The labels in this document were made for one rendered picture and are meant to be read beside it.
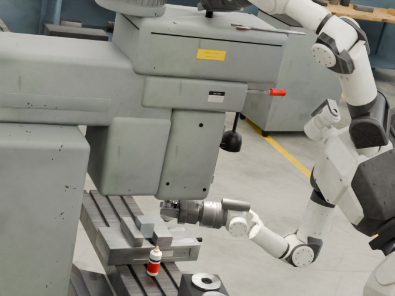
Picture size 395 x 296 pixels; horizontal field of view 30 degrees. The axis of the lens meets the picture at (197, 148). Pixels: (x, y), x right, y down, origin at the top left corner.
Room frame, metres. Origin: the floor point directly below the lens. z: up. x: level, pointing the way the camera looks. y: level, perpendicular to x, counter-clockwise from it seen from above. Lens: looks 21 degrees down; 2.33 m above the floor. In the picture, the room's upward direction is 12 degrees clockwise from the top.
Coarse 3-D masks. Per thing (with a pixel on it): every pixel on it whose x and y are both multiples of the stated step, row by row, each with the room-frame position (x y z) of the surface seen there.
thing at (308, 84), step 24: (288, 24) 6.57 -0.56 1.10; (288, 48) 6.56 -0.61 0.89; (288, 72) 6.60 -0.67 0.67; (312, 72) 6.74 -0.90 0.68; (264, 96) 6.66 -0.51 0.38; (288, 96) 6.63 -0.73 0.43; (312, 96) 6.78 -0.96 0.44; (336, 96) 6.93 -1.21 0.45; (264, 120) 6.58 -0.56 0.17; (288, 120) 6.67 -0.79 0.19
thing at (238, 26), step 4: (232, 24) 2.13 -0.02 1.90; (236, 24) 2.14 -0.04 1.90; (236, 28) 2.10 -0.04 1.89; (240, 28) 2.11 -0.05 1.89; (244, 28) 2.11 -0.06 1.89; (248, 28) 2.12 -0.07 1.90; (252, 28) 2.14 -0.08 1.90; (256, 28) 2.14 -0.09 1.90; (260, 28) 2.15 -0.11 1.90; (264, 28) 2.16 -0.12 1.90; (268, 28) 2.18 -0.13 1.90; (280, 32) 2.18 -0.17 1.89; (284, 32) 2.19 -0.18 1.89; (288, 32) 2.20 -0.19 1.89; (292, 32) 2.20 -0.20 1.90; (296, 32) 2.21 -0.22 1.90; (300, 32) 2.22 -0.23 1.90
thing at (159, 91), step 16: (160, 80) 2.02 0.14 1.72; (176, 80) 2.04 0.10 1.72; (192, 80) 2.06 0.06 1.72; (208, 80) 2.09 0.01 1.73; (224, 80) 2.12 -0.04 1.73; (144, 96) 2.00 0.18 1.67; (160, 96) 2.02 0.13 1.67; (176, 96) 2.04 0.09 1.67; (192, 96) 2.06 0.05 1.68; (208, 96) 2.09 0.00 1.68; (224, 96) 2.11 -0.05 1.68; (240, 96) 2.14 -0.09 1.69
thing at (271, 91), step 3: (249, 90) 2.16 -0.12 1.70; (252, 90) 2.17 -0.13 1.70; (255, 90) 2.17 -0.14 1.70; (258, 90) 2.18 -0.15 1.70; (261, 90) 2.18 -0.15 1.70; (264, 90) 2.19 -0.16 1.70; (267, 90) 2.19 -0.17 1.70; (270, 90) 2.20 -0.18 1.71; (273, 90) 2.20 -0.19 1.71; (276, 90) 2.20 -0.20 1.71; (279, 90) 2.21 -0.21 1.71; (282, 90) 2.22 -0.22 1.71; (285, 90) 2.22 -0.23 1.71; (267, 93) 2.20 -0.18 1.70; (270, 93) 2.20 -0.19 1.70; (273, 93) 2.20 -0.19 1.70; (276, 93) 2.20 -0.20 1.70; (279, 93) 2.21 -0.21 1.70; (282, 93) 2.21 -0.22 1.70; (285, 93) 2.22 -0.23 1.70
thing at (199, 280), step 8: (184, 280) 1.93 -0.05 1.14; (192, 280) 1.92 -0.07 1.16; (200, 280) 1.93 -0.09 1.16; (208, 280) 1.95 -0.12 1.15; (216, 280) 1.94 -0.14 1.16; (184, 288) 1.92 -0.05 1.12; (192, 288) 1.89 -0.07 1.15; (200, 288) 1.89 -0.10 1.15; (208, 288) 1.89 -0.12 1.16; (216, 288) 1.90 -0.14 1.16; (224, 288) 1.93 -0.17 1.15
